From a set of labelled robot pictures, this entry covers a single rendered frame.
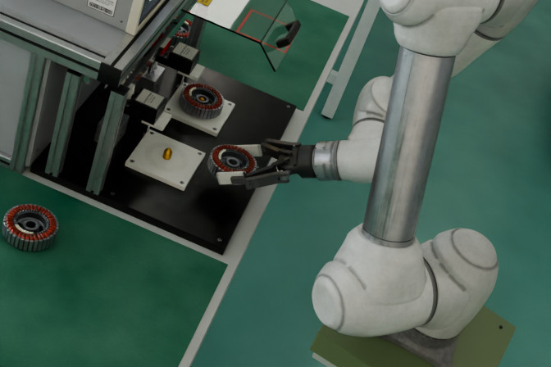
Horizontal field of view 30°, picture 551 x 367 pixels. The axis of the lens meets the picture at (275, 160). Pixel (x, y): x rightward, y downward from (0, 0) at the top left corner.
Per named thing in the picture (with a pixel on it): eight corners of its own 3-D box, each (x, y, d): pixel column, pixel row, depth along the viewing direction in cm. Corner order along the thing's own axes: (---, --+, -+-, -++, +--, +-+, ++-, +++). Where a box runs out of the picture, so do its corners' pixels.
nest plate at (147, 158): (204, 156, 249) (206, 152, 248) (184, 191, 237) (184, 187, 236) (147, 132, 249) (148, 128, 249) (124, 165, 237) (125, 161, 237)
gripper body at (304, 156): (318, 137, 233) (280, 138, 236) (309, 156, 226) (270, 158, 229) (325, 165, 237) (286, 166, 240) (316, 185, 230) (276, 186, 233)
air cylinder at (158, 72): (161, 84, 266) (166, 68, 263) (150, 99, 260) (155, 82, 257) (143, 77, 266) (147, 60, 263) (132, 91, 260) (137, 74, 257)
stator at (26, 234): (19, 207, 220) (21, 194, 218) (65, 229, 219) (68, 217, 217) (-9, 237, 211) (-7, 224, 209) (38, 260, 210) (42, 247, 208)
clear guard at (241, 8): (300, 28, 262) (307, 8, 259) (275, 72, 243) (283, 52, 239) (183, -21, 263) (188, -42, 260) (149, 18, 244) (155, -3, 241)
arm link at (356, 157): (343, 193, 229) (352, 151, 238) (412, 192, 224) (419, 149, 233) (332, 160, 222) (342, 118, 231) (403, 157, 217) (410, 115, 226)
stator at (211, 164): (258, 166, 244) (263, 155, 241) (245, 192, 235) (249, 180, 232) (215, 148, 244) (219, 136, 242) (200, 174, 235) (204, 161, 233)
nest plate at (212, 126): (234, 107, 268) (235, 103, 268) (216, 137, 256) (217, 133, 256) (181, 84, 269) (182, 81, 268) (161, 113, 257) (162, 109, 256)
